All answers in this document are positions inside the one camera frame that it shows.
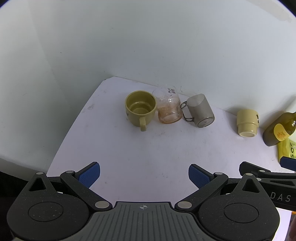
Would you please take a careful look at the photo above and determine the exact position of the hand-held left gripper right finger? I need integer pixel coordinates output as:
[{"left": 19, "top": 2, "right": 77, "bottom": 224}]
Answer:
[{"left": 174, "top": 164, "right": 267, "bottom": 211}]

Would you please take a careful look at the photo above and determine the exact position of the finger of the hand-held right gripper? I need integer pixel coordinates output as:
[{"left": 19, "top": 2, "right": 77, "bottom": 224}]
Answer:
[
  {"left": 280, "top": 156, "right": 296, "bottom": 173},
  {"left": 239, "top": 161, "right": 296, "bottom": 186}
]

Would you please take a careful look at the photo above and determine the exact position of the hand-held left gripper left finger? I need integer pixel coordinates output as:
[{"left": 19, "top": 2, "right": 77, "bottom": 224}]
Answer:
[{"left": 21, "top": 162, "right": 112, "bottom": 212}]

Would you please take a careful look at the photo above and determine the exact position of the cream ceramic cup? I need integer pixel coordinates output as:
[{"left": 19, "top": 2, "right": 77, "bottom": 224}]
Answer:
[{"left": 236, "top": 109, "right": 259, "bottom": 138}]

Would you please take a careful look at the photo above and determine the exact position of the grey metal cup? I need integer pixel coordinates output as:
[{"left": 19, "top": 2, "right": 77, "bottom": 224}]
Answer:
[{"left": 180, "top": 93, "right": 215, "bottom": 128}]

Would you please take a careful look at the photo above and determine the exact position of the clear glass cup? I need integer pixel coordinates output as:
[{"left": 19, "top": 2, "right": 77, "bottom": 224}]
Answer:
[{"left": 151, "top": 85, "right": 184, "bottom": 125}]

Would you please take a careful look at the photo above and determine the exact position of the yellow plastic packet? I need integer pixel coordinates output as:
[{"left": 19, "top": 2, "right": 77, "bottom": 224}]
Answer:
[{"left": 277, "top": 137, "right": 296, "bottom": 163}]

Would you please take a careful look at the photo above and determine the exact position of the olive bottle with yellow label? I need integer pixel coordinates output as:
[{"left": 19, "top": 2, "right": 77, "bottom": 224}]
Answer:
[{"left": 263, "top": 111, "right": 296, "bottom": 147}]

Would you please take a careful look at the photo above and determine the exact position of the olive green ceramic mug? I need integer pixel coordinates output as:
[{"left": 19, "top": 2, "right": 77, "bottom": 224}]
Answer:
[{"left": 125, "top": 90, "right": 158, "bottom": 132}]

